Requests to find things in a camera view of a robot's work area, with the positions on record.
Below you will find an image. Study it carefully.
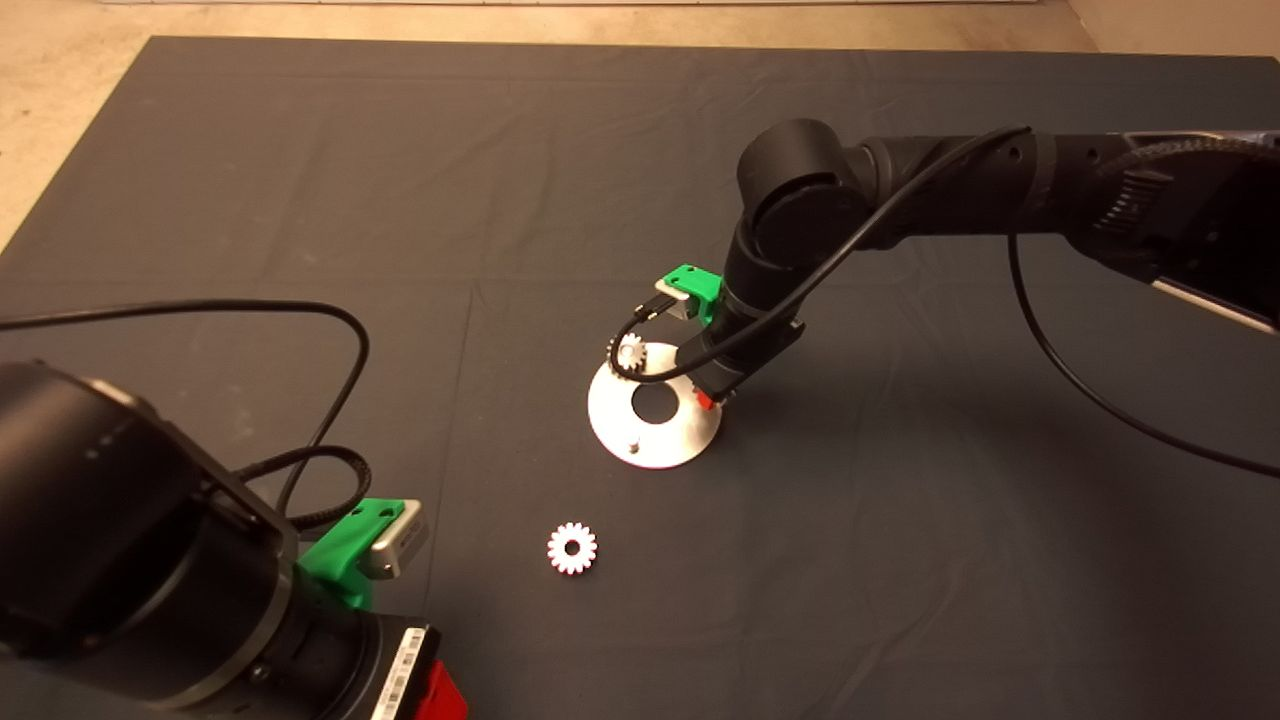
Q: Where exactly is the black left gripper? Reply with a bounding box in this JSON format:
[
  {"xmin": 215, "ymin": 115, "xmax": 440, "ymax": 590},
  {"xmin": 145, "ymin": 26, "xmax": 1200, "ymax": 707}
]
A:
[{"xmin": 245, "ymin": 600, "xmax": 469, "ymax": 720}]

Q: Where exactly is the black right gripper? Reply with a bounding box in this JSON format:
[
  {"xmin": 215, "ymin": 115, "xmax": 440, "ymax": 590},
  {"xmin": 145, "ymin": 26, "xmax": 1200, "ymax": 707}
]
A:
[{"xmin": 675, "ymin": 300, "xmax": 807, "ymax": 410}]

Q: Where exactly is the small steel spur gear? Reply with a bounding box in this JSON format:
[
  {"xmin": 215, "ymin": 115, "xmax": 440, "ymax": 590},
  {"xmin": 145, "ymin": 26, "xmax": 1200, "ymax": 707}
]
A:
[
  {"xmin": 607, "ymin": 334, "xmax": 649, "ymax": 381},
  {"xmin": 547, "ymin": 521, "xmax": 600, "ymax": 577}
]

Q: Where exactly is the round metal carrier plate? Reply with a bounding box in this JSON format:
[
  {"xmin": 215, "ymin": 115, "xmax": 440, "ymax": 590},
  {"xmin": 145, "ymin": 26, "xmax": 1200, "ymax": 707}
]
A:
[{"xmin": 588, "ymin": 342, "xmax": 724, "ymax": 470}]

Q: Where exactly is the dark grey table cloth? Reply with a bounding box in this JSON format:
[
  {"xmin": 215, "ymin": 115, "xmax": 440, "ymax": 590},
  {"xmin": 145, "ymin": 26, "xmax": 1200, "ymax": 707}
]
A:
[{"xmin": 0, "ymin": 38, "xmax": 1280, "ymax": 720}]

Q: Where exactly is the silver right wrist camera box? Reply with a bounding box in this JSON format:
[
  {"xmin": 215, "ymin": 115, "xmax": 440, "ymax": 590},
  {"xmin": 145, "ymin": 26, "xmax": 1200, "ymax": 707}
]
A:
[{"xmin": 655, "ymin": 280, "xmax": 703, "ymax": 321}]

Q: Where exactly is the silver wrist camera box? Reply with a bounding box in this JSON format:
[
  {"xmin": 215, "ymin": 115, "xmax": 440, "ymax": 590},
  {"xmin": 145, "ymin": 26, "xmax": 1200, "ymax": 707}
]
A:
[
  {"xmin": 655, "ymin": 280, "xmax": 703, "ymax": 321},
  {"xmin": 365, "ymin": 500, "xmax": 429, "ymax": 579}
]

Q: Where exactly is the green right camera mount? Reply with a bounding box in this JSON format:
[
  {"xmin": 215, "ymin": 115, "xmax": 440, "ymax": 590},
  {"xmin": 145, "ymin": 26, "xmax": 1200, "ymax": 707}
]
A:
[{"xmin": 665, "ymin": 264, "xmax": 723, "ymax": 327}]

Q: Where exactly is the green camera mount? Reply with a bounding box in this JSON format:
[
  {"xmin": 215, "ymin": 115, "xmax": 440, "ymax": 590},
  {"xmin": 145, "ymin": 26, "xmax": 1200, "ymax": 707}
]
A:
[
  {"xmin": 298, "ymin": 498, "xmax": 406, "ymax": 611},
  {"xmin": 665, "ymin": 264, "xmax": 723, "ymax": 327}
]

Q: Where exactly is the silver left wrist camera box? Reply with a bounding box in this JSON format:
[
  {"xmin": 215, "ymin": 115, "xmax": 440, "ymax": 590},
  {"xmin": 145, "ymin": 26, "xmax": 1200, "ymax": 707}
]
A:
[{"xmin": 365, "ymin": 500, "xmax": 429, "ymax": 579}]

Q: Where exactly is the green left camera mount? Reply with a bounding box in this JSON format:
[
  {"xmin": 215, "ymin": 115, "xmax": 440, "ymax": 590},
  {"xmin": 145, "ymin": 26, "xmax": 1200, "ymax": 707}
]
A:
[{"xmin": 298, "ymin": 498, "xmax": 406, "ymax": 611}]

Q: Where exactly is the black left camera cable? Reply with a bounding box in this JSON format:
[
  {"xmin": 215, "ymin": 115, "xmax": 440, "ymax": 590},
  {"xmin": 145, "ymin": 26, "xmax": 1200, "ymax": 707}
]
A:
[{"xmin": 0, "ymin": 299, "xmax": 373, "ymax": 531}]

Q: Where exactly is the black braided cable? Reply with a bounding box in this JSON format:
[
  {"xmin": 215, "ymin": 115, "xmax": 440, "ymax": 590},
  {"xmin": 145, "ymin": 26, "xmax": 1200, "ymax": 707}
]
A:
[{"xmin": 1098, "ymin": 136, "xmax": 1280, "ymax": 186}]

